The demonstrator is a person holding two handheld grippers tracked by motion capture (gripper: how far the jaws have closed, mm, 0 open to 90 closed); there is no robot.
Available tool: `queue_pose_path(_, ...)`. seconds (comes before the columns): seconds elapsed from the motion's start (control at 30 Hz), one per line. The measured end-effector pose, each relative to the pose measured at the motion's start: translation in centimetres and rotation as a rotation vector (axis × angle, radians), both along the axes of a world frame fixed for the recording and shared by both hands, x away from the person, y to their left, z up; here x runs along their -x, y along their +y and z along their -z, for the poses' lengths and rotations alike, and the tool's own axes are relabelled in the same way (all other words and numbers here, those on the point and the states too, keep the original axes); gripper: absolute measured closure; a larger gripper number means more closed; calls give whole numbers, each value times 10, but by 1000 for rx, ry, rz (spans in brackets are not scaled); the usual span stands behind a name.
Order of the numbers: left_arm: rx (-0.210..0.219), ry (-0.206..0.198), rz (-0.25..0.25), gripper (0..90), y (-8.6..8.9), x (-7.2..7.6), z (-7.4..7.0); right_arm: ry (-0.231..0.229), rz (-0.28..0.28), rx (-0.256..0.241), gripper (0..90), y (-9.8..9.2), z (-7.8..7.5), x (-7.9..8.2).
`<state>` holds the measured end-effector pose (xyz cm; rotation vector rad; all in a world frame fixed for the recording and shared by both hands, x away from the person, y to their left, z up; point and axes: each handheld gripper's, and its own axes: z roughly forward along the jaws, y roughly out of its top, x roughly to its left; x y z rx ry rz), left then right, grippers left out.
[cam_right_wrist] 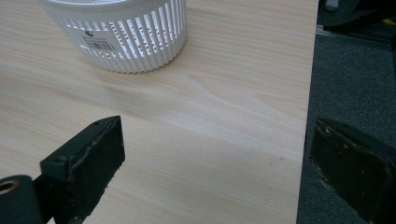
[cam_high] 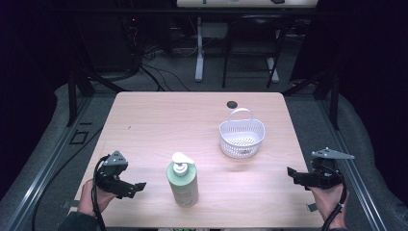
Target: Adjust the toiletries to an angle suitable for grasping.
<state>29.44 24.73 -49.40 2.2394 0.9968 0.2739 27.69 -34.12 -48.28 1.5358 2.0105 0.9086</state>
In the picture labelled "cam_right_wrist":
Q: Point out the white slotted plastic basket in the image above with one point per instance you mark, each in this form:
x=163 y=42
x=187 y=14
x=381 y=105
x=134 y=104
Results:
x=130 y=34

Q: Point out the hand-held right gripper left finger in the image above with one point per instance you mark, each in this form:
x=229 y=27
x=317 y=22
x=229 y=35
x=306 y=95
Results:
x=82 y=168

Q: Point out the dark chair base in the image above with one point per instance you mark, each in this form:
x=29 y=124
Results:
x=358 y=15

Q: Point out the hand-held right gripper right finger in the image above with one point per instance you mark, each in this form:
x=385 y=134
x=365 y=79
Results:
x=351 y=165

